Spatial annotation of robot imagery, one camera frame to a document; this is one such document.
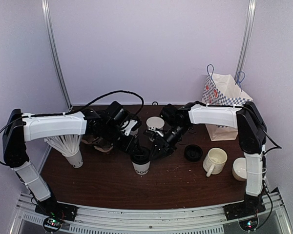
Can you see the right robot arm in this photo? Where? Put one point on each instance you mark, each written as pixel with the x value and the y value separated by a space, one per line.
pixel 246 119

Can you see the cardboard cup carrier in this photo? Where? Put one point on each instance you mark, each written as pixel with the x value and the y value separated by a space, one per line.
pixel 98 143

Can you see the right aluminium frame post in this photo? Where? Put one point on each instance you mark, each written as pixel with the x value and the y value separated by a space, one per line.
pixel 247 36

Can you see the blue checkered paper bag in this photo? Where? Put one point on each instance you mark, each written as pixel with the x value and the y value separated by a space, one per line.
pixel 223 90

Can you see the left aluminium frame post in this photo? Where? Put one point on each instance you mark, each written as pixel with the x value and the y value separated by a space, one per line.
pixel 54 52

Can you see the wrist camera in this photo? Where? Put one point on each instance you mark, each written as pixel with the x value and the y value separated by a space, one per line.
pixel 131 127
pixel 153 133

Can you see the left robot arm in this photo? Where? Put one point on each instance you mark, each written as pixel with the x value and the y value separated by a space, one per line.
pixel 114 124

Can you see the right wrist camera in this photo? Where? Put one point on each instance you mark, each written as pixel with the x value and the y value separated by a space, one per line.
pixel 153 133

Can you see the cream ceramic bowl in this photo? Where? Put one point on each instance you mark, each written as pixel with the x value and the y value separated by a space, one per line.
pixel 239 169

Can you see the aluminium front rail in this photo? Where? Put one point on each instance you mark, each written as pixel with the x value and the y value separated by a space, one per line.
pixel 95 220

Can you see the stack of black lids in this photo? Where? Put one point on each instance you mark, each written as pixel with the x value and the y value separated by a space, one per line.
pixel 193 153

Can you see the cream ceramic mug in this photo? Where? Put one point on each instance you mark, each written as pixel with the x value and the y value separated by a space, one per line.
pixel 214 161

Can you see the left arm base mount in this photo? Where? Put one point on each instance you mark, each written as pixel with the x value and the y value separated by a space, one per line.
pixel 56 210

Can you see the white paper cups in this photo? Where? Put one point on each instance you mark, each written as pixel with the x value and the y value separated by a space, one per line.
pixel 154 123

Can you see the paper cup holding straws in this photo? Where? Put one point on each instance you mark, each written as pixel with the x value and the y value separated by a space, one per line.
pixel 75 160

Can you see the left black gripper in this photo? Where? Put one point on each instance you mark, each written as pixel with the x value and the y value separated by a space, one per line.
pixel 129 146

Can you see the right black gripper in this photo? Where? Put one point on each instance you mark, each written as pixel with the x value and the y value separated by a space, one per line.
pixel 166 147

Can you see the aluminium frame post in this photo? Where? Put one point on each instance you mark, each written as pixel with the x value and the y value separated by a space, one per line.
pixel 247 36
pixel 54 52

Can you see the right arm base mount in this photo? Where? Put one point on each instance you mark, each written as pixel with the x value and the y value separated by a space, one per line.
pixel 244 210

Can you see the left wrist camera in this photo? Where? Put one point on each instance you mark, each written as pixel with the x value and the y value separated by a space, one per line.
pixel 131 127

